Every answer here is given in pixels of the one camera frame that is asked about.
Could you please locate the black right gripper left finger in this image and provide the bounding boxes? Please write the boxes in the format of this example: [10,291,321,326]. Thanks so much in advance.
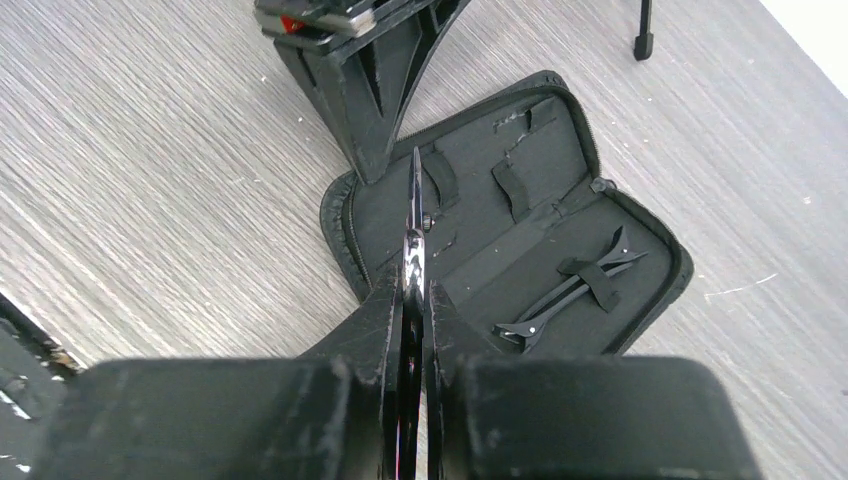
[31,270,400,479]

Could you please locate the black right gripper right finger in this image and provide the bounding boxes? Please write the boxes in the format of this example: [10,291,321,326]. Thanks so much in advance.
[427,283,762,479]

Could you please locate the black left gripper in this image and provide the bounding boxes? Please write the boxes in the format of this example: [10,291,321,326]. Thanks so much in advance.
[253,0,467,184]

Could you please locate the black hair clip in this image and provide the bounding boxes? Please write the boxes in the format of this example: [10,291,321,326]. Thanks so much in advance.
[493,226,647,354]

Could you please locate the silver thinning scissors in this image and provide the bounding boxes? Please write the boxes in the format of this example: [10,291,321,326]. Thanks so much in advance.
[395,147,427,480]

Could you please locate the black tool pouch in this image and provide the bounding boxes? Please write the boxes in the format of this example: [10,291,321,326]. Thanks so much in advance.
[320,70,694,356]

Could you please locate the black tripod microphone stand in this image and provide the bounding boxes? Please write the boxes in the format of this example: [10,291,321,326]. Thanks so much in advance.
[633,0,654,61]

